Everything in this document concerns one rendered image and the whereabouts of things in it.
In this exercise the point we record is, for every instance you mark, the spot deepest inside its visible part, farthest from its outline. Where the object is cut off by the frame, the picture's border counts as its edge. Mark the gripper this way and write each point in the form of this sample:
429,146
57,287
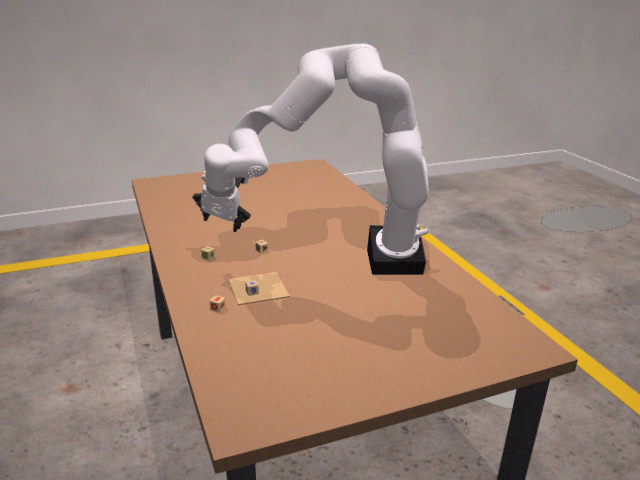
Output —
227,208

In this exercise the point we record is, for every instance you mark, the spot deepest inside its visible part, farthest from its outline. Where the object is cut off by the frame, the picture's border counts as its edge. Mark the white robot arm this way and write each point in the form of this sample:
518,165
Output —
227,167

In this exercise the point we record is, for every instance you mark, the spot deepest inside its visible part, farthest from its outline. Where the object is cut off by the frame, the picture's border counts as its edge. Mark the cream letter block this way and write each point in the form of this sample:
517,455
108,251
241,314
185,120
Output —
208,253
261,246
252,287
217,303

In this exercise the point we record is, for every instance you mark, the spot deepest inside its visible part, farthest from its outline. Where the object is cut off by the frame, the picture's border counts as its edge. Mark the tan flat mat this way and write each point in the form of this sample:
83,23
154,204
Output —
270,288

